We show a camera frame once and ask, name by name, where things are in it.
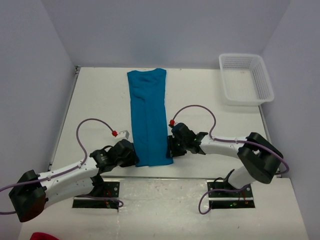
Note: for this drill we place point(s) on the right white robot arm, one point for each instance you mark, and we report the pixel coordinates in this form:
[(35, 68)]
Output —
[(260, 159)]

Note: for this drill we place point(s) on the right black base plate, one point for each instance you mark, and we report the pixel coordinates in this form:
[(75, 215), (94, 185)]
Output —
[(232, 200)]

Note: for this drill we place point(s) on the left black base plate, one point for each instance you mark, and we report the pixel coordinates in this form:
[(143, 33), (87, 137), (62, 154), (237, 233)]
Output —
[(101, 189)]

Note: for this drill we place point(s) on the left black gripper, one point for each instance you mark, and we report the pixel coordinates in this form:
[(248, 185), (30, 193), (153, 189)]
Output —
[(133, 159)]

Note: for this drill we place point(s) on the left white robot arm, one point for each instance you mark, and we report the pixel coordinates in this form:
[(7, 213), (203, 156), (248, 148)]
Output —
[(34, 192)]

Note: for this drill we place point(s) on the red cloth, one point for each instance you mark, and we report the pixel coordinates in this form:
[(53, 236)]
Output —
[(42, 236)]

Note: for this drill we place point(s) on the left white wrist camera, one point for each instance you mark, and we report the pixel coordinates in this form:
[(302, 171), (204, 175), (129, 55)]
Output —
[(120, 135)]

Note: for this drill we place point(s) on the blue t shirt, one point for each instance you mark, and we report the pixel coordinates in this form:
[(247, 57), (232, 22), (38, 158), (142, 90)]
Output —
[(148, 116)]

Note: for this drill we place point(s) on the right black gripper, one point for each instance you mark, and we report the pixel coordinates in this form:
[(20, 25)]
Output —
[(172, 152)]

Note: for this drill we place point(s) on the white plastic basket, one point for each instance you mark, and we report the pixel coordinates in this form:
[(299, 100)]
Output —
[(245, 80)]

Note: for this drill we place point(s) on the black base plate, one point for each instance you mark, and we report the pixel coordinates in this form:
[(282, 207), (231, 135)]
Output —
[(101, 189), (232, 200)]

